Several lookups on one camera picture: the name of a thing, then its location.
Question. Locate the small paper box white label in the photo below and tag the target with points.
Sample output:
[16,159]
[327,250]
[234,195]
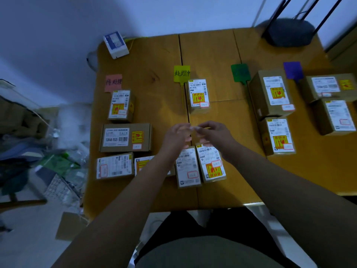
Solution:
[188,170]
[114,166]
[337,115]

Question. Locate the purple label tag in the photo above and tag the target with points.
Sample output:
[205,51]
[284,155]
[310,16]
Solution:
[293,71]

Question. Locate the green label tag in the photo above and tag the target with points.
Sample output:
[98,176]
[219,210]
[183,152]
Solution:
[240,73]

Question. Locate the pink label tag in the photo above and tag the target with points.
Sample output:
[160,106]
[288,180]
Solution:
[113,83]

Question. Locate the person's grey shirt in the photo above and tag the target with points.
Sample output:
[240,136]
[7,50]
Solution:
[209,254]

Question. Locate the wide box 12V4A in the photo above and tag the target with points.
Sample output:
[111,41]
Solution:
[323,86]
[117,138]

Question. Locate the person's left forearm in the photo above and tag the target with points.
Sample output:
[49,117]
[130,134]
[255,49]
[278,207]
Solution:
[120,214]

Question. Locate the large brown cardboard box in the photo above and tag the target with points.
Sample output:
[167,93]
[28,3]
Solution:
[273,92]

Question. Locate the clear plastic bag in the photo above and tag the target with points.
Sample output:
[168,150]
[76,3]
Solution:
[72,125]

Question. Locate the green packet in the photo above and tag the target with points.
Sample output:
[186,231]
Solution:
[58,164]

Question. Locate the person's left hand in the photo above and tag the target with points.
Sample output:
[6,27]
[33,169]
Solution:
[175,142]

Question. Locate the blue cloth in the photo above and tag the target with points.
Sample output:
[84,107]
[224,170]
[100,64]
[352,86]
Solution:
[19,153]

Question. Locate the person's black shorts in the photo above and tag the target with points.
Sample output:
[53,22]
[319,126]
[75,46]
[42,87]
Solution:
[223,223]

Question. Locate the yellow label tag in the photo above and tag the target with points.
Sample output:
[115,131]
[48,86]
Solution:
[181,73]

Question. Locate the wooden wardrobe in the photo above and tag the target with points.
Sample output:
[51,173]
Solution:
[345,53]

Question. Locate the small white blue device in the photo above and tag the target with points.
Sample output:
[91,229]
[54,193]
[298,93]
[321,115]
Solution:
[115,46]

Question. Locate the black router with antennas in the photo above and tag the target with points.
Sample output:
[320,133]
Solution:
[290,33]

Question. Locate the wooden table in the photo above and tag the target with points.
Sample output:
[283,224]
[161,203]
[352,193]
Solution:
[156,69]

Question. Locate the person's right forearm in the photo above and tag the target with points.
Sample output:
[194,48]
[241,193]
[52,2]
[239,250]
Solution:
[293,198]

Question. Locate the person's right hand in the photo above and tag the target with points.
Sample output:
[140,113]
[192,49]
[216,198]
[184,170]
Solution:
[220,139]

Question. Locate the dark wooden bar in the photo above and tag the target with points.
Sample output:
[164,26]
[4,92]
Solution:
[22,205]

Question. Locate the small paper box yellow sticker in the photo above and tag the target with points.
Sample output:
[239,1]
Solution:
[120,104]
[140,164]
[198,93]
[210,167]
[279,133]

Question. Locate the brown cardboard carton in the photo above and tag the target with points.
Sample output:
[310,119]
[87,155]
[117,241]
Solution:
[19,117]

